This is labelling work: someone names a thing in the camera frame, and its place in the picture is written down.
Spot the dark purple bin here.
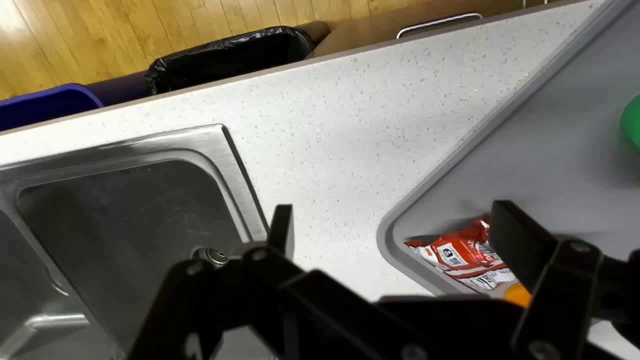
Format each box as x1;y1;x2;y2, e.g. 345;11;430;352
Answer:
84;69;156;109

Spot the silver drawer handle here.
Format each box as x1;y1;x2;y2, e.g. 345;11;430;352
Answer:
394;11;486;40

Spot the grey plastic tray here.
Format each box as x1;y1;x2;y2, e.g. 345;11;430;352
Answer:
375;0;640;360

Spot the blue bin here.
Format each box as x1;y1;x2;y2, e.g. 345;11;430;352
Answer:
0;83;106;134

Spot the stainless steel sink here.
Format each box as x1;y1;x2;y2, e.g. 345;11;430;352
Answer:
0;123;271;360

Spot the green plastic cup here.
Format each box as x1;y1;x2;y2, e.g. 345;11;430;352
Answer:
617;92;640;151

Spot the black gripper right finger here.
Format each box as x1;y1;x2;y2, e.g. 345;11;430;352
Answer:
488;198;640;360

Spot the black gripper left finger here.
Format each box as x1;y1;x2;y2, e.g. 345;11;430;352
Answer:
125;202;428;360

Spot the wooden base cabinet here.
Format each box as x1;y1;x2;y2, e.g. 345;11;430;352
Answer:
310;0;596;58

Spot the red snack bag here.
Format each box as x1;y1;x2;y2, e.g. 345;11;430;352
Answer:
404;217;518;297

